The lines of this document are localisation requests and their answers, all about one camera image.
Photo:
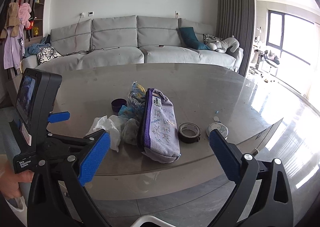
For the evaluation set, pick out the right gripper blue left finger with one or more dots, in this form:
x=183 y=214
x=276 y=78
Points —
x=93 y=159

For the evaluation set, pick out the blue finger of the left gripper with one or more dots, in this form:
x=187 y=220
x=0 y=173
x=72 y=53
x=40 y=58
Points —
x=58 y=117

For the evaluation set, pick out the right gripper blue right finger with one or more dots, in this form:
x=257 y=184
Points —
x=228 y=155

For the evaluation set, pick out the round white blue lid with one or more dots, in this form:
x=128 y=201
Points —
x=219 y=126

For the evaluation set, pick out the black tape roll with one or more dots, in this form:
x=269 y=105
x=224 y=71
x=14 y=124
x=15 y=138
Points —
x=189 y=133

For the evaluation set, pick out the grey sock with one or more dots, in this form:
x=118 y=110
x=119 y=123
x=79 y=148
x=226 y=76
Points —
x=130 y=132

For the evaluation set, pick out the blue plastic wrapper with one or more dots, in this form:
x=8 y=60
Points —
x=127 y=112

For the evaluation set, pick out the purple fabric pencil case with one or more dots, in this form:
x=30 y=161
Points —
x=158 y=134

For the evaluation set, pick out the clear bag with blue contents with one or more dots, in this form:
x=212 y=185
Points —
x=136 y=99

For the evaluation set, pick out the white trash bin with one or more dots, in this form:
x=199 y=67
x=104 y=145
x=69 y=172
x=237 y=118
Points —
x=150 y=221

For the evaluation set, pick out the person's left hand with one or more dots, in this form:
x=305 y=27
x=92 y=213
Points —
x=10 y=188

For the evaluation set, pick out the black white floral cushion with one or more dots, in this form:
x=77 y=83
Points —
x=47 y=54

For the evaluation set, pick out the blue clothes pile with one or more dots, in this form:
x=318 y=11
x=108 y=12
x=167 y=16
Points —
x=34 y=49

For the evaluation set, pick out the purple hanging garment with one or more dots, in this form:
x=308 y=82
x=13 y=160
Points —
x=14 y=49

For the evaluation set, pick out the pink hanging garment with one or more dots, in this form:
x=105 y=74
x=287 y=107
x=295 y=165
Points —
x=24 y=14

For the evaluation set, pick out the grey fabric sofa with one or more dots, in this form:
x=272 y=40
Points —
x=127 y=40

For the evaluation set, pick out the grey plush toy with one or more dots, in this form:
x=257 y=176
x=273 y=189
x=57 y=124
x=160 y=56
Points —
x=230 y=44

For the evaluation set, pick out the patterned cushion right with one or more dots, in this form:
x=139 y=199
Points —
x=207 y=38

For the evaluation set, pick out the teal cushion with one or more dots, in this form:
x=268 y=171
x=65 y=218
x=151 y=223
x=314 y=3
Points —
x=190 y=39

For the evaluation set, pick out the grey curtain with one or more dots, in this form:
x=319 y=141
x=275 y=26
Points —
x=237 y=18

